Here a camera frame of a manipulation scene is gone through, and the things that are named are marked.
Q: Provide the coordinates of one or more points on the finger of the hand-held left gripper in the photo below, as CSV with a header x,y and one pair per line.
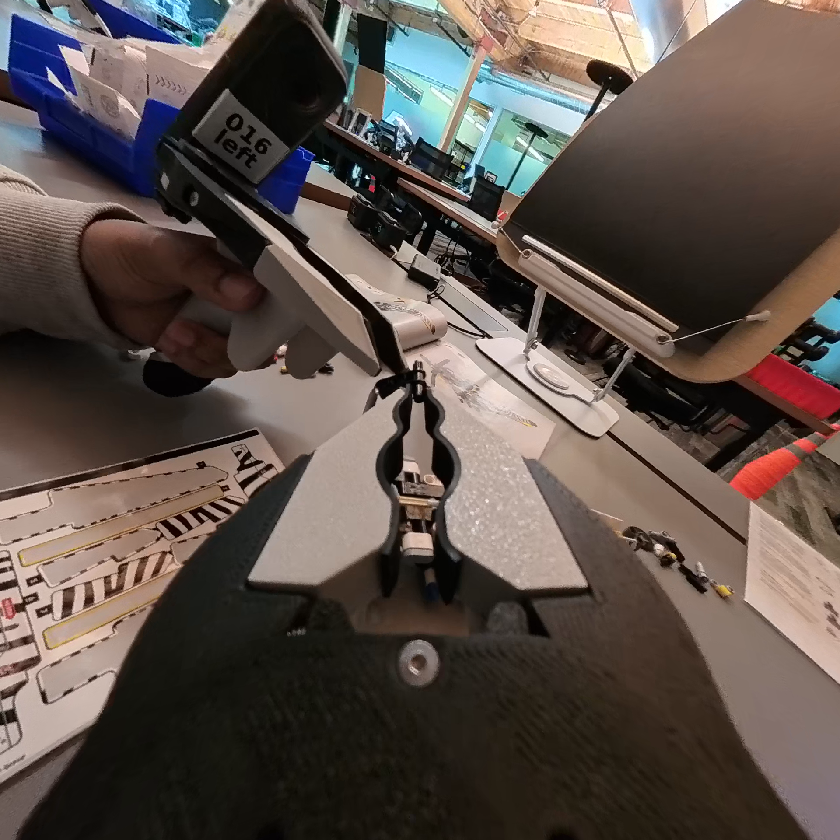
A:
x,y
315,295

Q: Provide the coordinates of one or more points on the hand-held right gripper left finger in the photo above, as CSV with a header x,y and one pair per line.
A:
x,y
328,512

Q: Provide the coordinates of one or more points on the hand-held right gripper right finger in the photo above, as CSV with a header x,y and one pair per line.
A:
x,y
505,518

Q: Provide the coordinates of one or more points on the small white lego assembly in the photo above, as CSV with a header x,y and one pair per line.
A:
x,y
417,544

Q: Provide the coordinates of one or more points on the zebra striped sticker sheet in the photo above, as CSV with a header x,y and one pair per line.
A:
x,y
98,525

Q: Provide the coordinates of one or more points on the person's left forearm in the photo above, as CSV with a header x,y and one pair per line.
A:
x,y
39,262

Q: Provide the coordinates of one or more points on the lego instruction booklet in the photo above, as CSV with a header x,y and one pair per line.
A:
x,y
485,407

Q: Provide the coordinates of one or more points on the pile of small lego pieces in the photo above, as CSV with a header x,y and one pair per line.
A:
x,y
663,548

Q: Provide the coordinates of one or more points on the person's left hand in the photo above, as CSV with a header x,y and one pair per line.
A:
x,y
144,275

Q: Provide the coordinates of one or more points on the black charger block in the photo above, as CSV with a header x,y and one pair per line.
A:
x,y
397,226
364,210

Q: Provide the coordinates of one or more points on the white printed packet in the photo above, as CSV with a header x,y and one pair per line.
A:
x,y
413,321

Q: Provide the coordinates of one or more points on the black power adapter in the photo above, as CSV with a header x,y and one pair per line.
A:
x,y
423,270

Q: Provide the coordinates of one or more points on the white paper bags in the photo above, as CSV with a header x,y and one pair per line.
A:
x,y
118,85

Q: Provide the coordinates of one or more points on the long wooden desk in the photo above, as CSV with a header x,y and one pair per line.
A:
x,y
420,174

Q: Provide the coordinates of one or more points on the blue plastic bin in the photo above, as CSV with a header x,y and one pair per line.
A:
x,y
98,141

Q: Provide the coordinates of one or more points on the orange traffic cone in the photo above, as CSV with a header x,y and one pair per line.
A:
x,y
768,469

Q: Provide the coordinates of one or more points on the black floor lamp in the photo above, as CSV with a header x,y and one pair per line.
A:
x,y
533,134
610,72

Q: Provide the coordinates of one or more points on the white paper sheet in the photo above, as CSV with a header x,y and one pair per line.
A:
x,y
794,584

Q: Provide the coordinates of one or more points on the red cushion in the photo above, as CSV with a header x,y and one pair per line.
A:
x,y
794,390

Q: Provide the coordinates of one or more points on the tablet on silver stand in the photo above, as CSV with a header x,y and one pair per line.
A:
x,y
774,344

